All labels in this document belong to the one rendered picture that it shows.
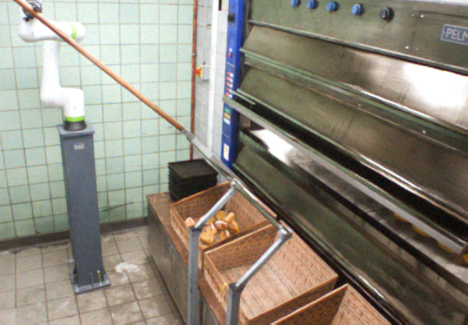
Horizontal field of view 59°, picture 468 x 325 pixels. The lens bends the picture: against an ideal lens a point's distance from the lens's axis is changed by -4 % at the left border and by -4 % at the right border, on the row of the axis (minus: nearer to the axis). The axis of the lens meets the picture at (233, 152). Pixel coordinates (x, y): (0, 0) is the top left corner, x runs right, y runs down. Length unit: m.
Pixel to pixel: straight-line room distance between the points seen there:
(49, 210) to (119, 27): 1.58
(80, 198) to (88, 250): 0.41
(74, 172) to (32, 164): 0.78
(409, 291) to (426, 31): 1.00
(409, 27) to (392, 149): 0.47
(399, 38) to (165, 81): 2.24
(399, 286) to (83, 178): 2.00
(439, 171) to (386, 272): 0.53
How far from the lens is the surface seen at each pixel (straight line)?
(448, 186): 1.60
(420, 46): 1.67
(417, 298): 1.84
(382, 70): 1.79
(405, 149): 1.72
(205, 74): 3.27
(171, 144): 3.73
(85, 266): 3.25
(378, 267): 1.96
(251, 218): 2.73
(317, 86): 2.11
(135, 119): 3.58
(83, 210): 3.01
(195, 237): 2.18
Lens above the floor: 2.10
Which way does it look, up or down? 22 degrees down
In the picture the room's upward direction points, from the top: 4 degrees clockwise
